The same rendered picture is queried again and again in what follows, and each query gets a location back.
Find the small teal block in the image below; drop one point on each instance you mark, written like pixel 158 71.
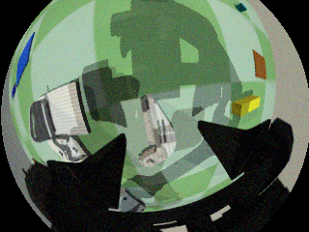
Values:
pixel 241 7

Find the yellow rectangular bar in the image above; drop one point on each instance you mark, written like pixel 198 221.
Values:
pixel 244 105

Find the blue flat rectangular plate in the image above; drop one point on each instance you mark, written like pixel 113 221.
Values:
pixel 23 59

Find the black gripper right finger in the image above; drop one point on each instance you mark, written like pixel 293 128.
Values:
pixel 232 146

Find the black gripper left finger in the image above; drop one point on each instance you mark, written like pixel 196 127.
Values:
pixel 100 173

